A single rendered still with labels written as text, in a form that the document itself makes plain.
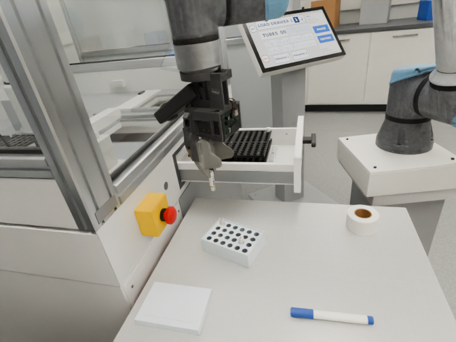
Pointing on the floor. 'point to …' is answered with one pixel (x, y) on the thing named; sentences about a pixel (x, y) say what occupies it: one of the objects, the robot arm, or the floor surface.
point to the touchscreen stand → (295, 104)
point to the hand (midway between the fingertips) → (207, 169)
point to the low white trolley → (303, 277)
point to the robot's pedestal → (429, 220)
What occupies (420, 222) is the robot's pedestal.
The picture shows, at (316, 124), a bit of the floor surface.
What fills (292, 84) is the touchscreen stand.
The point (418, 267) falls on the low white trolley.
